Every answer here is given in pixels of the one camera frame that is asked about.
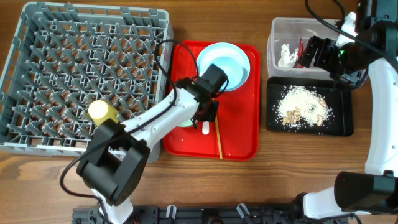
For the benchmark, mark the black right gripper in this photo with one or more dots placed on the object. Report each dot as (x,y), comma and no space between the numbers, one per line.
(325,46)

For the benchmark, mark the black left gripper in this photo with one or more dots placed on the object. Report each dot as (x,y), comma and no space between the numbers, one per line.
(211,115)

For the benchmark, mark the green bowl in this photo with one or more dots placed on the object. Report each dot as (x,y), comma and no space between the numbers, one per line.
(186,123)

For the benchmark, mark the red snack wrapper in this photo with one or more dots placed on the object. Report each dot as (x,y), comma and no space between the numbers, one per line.
(301,50)

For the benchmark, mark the light blue bowl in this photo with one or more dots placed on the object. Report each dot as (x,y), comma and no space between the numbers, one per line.
(233,66)

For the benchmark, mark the yellow cup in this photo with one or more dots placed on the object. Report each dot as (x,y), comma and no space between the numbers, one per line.
(100,111)

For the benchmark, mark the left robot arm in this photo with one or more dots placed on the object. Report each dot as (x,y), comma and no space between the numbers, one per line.
(114,160)

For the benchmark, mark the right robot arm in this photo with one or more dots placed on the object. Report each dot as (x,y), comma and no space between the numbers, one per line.
(373,50)

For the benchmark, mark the grey dishwasher rack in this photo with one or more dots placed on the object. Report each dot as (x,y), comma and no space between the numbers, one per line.
(63,57)

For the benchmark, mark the white plastic fork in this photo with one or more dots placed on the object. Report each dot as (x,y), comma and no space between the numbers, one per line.
(206,128)

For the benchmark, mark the red plastic tray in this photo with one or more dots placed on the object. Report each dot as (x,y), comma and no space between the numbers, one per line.
(238,119)

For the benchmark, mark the crumpled white tissue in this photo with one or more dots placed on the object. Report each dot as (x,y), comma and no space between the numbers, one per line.
(288,59)

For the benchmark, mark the wooden chopstick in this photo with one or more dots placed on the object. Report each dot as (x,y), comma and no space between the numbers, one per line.
(218,136)

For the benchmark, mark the black plastic tray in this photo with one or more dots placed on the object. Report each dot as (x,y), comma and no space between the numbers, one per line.
(335,95)

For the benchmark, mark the clear plastic bin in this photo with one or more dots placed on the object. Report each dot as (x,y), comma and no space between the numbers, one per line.
(292,31)

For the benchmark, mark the light blue plate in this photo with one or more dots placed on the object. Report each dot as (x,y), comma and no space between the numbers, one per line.
(222,48)

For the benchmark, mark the rice and food scraps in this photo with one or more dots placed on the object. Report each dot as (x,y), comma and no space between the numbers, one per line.
(300,107)

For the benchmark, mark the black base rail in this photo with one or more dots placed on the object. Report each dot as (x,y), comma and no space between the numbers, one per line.
(266,214)

